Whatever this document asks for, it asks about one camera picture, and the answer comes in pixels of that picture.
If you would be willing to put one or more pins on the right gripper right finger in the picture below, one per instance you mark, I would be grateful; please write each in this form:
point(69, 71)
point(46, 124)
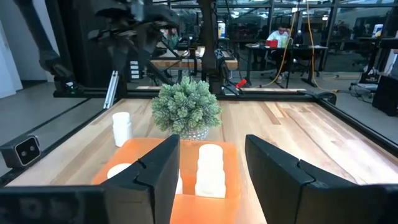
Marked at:
point(289, 199)

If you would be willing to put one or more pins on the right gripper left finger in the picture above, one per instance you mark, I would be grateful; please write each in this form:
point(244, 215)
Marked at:
point(140, 199)

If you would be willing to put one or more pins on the white pill bottle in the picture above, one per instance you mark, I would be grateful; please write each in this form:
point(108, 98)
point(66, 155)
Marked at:
point(117, 170)
point(211, 185)
point(211, 154)
point(179, 185)
point(122, 130)

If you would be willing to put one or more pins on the orange plastic basket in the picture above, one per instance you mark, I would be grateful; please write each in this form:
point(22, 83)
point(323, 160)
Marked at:
point(205, 211)

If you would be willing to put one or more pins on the wooden workbench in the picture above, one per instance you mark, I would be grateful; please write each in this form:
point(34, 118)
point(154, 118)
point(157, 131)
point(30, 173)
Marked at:
point(174, 63)

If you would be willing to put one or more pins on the white wipes tub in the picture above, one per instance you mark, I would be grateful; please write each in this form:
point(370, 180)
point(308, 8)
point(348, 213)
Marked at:
point(221, 30)

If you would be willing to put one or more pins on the silver aluminium extrusion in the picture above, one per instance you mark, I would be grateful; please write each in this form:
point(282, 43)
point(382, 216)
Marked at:
point(111, 90)

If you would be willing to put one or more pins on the green succulent plant in pot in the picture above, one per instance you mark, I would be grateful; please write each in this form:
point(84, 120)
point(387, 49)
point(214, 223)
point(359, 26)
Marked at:
point(186, 109)

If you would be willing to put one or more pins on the black table clamp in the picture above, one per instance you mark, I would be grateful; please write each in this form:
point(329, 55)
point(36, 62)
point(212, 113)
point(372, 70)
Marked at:
point(326, 97)

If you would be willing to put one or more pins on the person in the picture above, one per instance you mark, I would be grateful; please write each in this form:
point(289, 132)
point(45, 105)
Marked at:
point(278, 35)

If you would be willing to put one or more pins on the black cabinet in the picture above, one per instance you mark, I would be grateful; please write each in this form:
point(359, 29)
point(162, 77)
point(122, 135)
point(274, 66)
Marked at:
point(385, 96)

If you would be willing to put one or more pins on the black office desk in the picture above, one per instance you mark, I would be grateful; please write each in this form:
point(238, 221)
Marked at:
point(308, 48)

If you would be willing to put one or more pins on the black table-level camera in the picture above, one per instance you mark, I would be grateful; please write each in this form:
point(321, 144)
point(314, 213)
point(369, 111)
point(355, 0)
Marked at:
point(26, 152)

